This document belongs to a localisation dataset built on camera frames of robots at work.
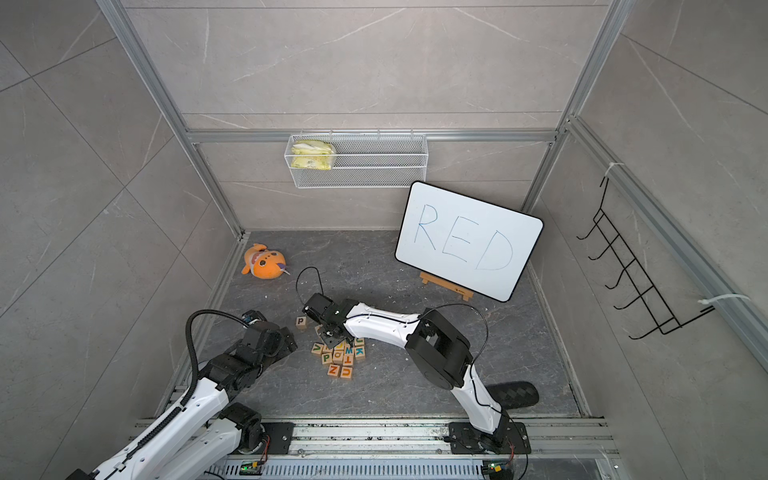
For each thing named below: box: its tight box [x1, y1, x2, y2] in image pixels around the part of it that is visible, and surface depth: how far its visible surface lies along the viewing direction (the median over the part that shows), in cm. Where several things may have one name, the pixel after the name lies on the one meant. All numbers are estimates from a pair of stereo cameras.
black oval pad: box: [485, 381, 539, 410], surface depth 79 cm
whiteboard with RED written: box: [394, 180, 544, 303], surface depth 93 cm
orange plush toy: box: [242, 243, 291, 280], surface depth 103 cm
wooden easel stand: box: [419, 271, 475, 301], surface depth 100 cm
